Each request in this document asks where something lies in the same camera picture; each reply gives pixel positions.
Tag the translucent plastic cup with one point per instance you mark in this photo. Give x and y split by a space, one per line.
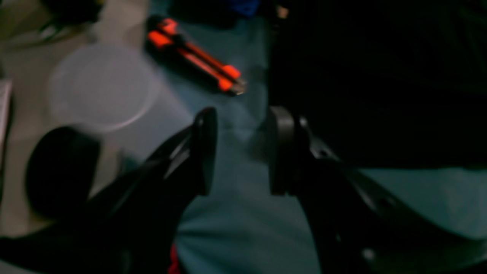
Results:
119 94

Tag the light blue table cloth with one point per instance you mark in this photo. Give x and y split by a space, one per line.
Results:
239 227

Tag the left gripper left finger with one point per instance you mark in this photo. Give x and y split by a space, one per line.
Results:
131 225

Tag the orange black clamp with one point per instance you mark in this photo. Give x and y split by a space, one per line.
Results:
174 266

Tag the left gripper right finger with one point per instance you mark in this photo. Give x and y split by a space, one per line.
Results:
358 226

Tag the black graphic t-shirt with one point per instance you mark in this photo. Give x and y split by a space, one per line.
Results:
387 83

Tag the orange black utility knife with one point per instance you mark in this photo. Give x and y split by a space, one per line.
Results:
165 35

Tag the blue box with knob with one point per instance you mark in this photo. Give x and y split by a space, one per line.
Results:
245 8

